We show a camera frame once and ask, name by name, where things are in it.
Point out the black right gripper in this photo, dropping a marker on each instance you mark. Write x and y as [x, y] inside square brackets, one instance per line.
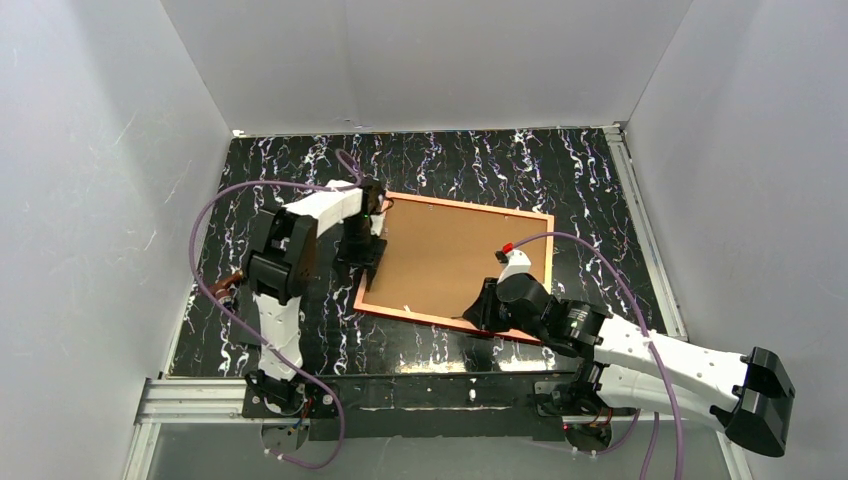
[488, 310]

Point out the aluminium right side rail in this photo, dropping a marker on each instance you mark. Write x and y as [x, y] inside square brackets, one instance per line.
[667, 301]

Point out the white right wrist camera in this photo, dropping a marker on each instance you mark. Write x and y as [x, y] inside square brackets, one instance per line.
[513, 262]

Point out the aluminium rail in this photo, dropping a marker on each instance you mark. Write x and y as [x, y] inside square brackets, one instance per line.
[208, 399]
[667, 301]

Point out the brown copper pipe fitting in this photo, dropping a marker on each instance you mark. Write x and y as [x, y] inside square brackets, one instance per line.
[225, 289]

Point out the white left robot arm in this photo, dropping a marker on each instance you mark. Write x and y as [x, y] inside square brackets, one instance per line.
[282, 257]

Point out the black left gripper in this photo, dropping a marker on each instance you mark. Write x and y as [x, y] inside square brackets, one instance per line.
[361, 254]

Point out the aluminium front rail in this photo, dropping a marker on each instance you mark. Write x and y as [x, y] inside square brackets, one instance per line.
[208, 399]

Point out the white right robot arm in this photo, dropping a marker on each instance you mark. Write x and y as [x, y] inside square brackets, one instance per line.
[748, 397]

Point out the red picture frame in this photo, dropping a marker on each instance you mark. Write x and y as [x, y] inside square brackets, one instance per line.
[438, 254]

